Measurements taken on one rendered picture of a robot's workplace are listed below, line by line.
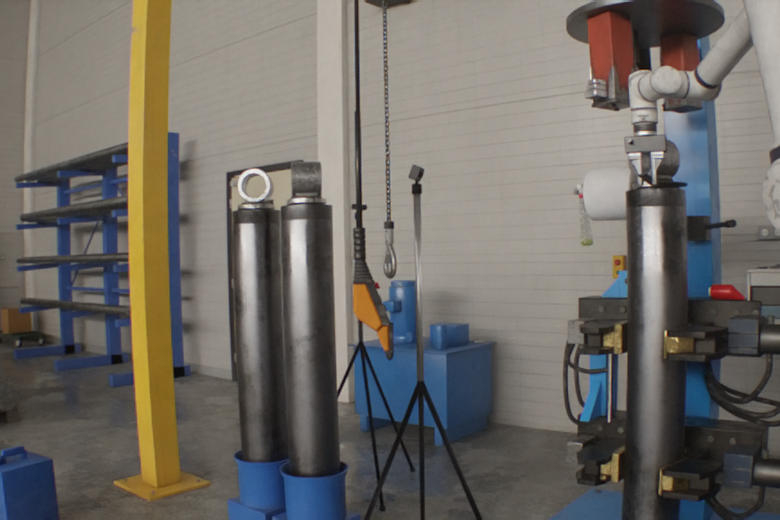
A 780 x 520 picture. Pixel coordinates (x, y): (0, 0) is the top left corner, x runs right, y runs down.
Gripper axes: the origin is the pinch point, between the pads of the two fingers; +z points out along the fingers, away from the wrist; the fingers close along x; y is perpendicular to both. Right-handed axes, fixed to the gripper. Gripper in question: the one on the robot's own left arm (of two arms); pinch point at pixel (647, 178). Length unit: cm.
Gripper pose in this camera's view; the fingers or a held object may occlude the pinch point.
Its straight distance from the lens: 225.7
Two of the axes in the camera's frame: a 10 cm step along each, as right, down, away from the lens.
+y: -4.6, 0.3, -8.9
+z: 0.2, 10.0, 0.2
